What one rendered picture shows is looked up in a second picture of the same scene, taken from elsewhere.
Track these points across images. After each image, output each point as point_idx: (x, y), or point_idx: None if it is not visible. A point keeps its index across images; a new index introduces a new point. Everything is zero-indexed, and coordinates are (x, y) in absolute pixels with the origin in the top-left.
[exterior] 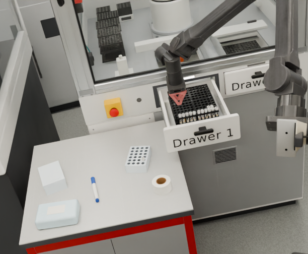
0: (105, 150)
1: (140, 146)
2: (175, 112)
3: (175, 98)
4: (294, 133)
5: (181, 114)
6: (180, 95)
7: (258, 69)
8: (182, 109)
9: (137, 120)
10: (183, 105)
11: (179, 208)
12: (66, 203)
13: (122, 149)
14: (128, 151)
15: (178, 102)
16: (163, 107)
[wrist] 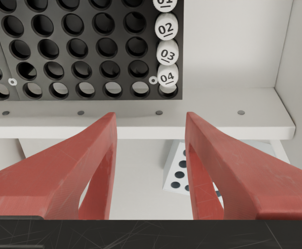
0: (130, 218)
1: (173, 167)
2: (104, 85)
3: (207, 214)
4: None
5: (143, 58)
6: (108, 129)
7: None
8: (85, 40)
9: (1, 150)
10: (33, 24)
11: None
12: None
13: (136, 187)
14: (153, 177)
15: (195, 152)
16: (35, 134)
